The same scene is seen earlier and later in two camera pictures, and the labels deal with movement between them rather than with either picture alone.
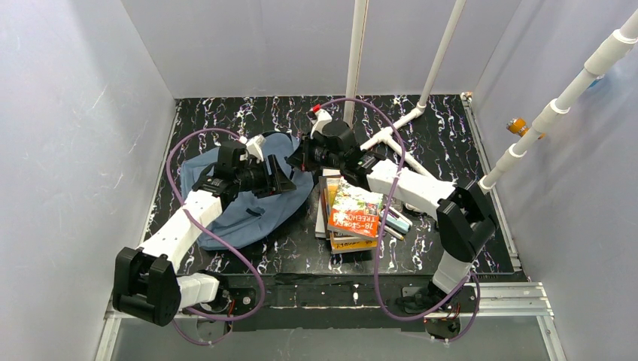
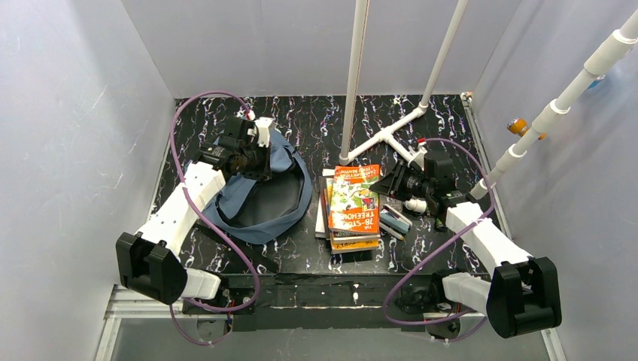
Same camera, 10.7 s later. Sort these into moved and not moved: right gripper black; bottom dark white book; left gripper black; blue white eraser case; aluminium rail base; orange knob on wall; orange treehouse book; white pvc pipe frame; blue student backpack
Moved: left gripper black; right gripper black; blue student backpack
Not moved: white pvc pipe frame; bottom dark white book; orange knob on wall; blue white eraser case; orange treehouse book; aluminium rail base
